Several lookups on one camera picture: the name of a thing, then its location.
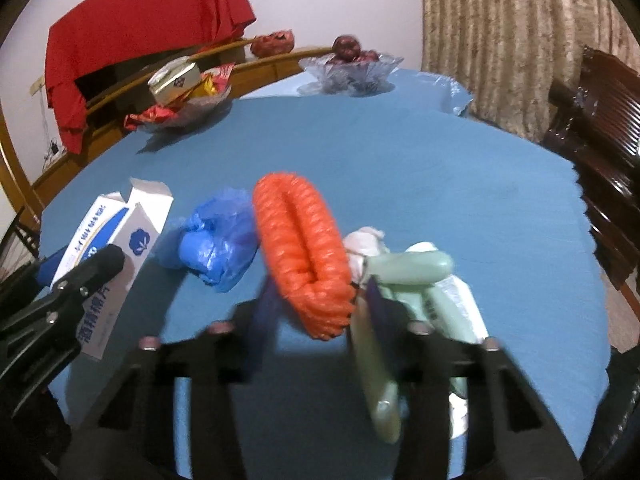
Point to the white crumpled paper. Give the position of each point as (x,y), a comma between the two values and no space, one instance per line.
(457,412)

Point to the glass snack dish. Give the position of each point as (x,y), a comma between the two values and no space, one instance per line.
(200,107)

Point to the blue plastic bag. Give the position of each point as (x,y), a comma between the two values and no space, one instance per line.
(215,250)

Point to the black television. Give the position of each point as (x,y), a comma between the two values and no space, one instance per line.
(115,75)

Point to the dark red apple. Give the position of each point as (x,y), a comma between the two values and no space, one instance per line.
(346,46)
(369,56)

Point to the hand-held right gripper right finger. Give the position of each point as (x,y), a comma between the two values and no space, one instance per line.
(382,325)

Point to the white and blue box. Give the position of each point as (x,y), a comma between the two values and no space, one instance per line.
(135,230)

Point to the red crumpled bag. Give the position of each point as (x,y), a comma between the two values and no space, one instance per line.
(272,42)

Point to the orange foam net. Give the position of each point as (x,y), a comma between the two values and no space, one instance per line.
(320,240)

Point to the white crumpled tissue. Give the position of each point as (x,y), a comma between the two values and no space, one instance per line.
(362,245)

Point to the red cloth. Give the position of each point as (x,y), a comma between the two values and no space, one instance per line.
(140,10)

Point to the glass fruit bowl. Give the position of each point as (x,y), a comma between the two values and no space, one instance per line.
(350,77)

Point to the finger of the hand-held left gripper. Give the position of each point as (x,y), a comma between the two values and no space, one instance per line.
(100,267)
(50,265)

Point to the beige patterned curtain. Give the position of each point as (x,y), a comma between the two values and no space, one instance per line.
(500,35)

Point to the red candy wrapper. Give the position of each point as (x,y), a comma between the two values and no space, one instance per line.
(150,117)

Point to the green rubber glove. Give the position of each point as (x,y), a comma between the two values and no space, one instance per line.
(420,262)

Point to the red and yellow snack packet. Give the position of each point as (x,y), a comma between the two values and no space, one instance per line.
(217,77)

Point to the dark wooden armchair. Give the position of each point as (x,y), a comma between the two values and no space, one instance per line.
(600,135)

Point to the blue tablecloth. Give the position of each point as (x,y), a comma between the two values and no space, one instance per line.
(400,160)

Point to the black bin with bag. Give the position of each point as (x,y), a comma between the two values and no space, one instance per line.
(620,410)

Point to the light blue table cover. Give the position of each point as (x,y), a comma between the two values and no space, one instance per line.
(430,90)

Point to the white and blue tube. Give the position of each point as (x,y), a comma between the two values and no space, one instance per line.
(467,310)

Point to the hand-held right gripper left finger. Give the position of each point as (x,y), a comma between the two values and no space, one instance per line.
(262,330)

